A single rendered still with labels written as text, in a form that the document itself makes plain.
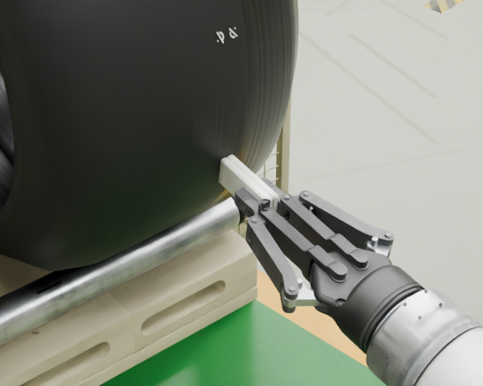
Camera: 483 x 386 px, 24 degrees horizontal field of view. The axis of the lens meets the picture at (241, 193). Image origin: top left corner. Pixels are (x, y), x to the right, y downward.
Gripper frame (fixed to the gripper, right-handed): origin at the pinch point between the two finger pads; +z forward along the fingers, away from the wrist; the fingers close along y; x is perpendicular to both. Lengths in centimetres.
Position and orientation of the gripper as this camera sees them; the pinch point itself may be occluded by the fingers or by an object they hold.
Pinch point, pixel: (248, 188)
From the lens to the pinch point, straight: 105.0
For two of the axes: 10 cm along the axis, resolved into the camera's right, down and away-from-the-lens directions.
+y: -7.8, 3.8, -5.0
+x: -0.8, 7.3, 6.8
